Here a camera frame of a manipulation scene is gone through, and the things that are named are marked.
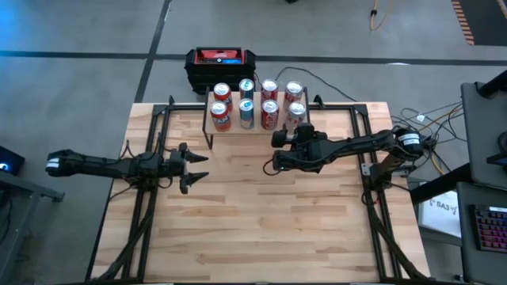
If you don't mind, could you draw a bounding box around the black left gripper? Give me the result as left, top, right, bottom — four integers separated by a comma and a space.
157, 142, 211, 196

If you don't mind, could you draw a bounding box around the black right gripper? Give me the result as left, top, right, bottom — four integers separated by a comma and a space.
270, 122, 332, 174

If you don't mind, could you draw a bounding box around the silver Diet Coke can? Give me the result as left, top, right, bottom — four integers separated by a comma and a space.
284, 101, 307, 138
283, 80, 305, 108

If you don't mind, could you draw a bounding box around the red and black Coca-Cola can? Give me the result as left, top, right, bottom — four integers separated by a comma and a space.
260, 99, 280, 131

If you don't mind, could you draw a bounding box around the blue silver Red Bull can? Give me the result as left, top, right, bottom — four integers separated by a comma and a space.
238, 98, 256, 130
238, 78, 255, 101

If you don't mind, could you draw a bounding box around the red strawberry Fanta can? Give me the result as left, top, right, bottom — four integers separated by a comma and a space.
213, 82, 234, 112
209, 101, 232, 132

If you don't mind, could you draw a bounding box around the wooden shelf with black legs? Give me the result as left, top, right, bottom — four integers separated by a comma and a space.
200, 86, 312, 151

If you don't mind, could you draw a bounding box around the black table beam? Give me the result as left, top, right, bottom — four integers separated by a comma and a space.
409, 161, 473, 203

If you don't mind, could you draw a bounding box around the grey metal table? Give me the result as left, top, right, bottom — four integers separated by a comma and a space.
0, 169, 67, 285

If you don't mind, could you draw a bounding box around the white SA3 sign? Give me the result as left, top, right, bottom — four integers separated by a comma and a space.
417, 189, 463, 238

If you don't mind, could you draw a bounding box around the black device with blue light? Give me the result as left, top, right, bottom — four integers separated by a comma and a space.
0, 145, 26, 177

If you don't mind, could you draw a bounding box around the grey computer desk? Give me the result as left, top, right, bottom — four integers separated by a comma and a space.
455, 180, 507, 285

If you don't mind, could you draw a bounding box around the black desk device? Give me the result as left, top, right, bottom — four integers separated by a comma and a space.
486, 130, 507, 167

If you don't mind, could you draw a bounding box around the black backlit keyboard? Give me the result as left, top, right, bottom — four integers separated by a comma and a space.
470, 203, 507, 254

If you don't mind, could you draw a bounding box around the black mat with striped edge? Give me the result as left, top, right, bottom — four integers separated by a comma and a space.
451, 0, 507, 47

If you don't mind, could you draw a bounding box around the black aluminium table frame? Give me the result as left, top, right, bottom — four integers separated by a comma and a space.
85, 94, 431, 283

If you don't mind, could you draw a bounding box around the black floor cable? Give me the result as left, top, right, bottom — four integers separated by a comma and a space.
253, 65, 357, 104

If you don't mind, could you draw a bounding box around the yellow extension cable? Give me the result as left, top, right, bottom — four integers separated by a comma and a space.
368, 0, 394, 32

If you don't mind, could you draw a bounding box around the yellow floor cable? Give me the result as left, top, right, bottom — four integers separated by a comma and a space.
430, 154, 446, 177

